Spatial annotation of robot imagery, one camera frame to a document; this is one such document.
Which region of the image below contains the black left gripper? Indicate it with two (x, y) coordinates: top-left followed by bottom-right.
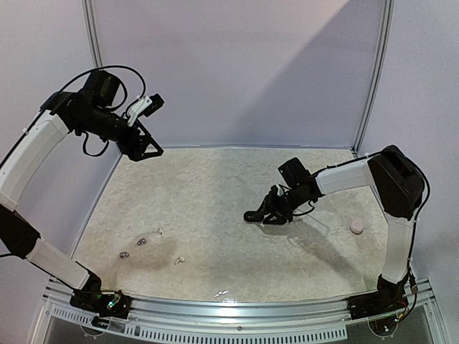
(78, 105), (164, 160)

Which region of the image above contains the black earbud charging case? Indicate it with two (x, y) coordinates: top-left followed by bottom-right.
(243, 211), (267, 223)

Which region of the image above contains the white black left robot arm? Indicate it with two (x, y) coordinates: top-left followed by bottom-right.
(1, 66), (164, 311)

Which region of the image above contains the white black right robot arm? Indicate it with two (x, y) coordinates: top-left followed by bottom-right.
(243, 145), (430, 312)

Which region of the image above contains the pink round charging case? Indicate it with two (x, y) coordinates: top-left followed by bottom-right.
(349, 220), (364, 235)

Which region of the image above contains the perforated white front panel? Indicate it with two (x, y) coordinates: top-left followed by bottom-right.
(42, 305), (349, 343)

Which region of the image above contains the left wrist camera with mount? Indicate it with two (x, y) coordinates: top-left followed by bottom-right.
(126, 94), (164, 127)

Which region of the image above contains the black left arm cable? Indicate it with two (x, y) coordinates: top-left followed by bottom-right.
(0, 64), (147, 157)

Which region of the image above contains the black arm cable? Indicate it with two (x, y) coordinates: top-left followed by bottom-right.
(0, 64), (147, 157)
(286, 152), (430, 316)

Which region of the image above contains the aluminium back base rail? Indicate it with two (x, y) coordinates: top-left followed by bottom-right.
(162, 144), (354, 151)

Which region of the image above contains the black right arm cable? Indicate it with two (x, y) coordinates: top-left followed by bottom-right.
(286, 152), (430, 316)

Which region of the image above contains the aluminium left corner post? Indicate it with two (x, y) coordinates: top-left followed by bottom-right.
(82, 0), (103, 67)

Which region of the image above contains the aluminium corner post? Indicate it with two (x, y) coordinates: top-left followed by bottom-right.
(82, 0), (103, 67)
(351, 0), (394, 155)

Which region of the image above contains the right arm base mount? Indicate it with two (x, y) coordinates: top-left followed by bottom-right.
(346, 276), (418, 322)

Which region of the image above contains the aluminium front rail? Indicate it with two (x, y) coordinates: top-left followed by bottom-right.
(32, 279), (448, 343)

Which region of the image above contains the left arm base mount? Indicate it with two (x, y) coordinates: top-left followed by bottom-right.
(70, 290), (133, 319)

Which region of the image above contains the aluminium right corner post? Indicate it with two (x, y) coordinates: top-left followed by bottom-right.
(351, 0), (394, 155)

